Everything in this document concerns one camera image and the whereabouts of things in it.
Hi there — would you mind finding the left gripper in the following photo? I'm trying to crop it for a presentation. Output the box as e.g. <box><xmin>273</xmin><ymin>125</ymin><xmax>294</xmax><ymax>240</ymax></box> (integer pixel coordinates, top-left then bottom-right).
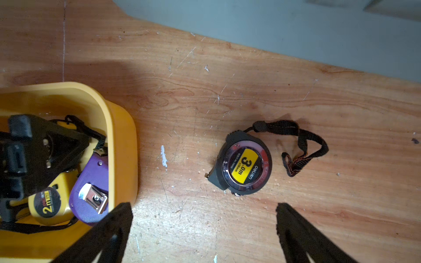
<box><xmin>1</xmin><ymin>115</ymin><xmax>90</xmax><ymax>222</ymax></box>

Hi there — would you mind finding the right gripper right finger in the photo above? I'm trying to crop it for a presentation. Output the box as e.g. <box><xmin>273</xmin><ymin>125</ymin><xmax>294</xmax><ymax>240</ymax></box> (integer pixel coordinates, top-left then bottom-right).
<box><xmin>276</xmin><ymin>203</ymin><xmax>356</xmax><ymax>263</ymax></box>

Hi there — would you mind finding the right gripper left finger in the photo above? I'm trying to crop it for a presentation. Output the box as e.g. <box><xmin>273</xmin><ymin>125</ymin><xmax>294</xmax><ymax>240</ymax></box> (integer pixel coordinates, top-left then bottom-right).
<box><xmin>52</xmin><ymin>202</ymin><xmax>133</xmax><ymax>263</ymax></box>

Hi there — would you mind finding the purple tape measure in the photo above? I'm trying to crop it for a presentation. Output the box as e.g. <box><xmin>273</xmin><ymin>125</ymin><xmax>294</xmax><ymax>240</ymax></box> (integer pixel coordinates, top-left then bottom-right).
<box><xmin>69</xmin><ymin>153</ymin><xmax>109</xmax><ymax>226</ymax></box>

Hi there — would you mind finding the small yellow 2m tape measure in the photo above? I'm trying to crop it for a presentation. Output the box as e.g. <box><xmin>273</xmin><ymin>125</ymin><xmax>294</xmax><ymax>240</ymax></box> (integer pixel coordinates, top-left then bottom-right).
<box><xmin>28</xmin><ymin>170</ymin><xmax>78</xmax><ymax>226</ymax></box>

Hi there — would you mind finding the yellow plastic storage box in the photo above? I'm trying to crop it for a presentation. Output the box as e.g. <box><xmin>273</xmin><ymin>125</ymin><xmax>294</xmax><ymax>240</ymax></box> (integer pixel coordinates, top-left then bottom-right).
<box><xmin>1</xmin><ymin>82</ymin><xmax>138</xmax><ymax>263</ymax></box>

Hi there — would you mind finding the round black tape measure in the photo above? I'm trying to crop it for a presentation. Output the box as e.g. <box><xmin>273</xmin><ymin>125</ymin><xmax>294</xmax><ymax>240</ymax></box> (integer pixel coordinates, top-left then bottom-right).
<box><xmin>205</xmin><ymin>120</ymin><xmax>329</xmax><ymax>196</ymax></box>

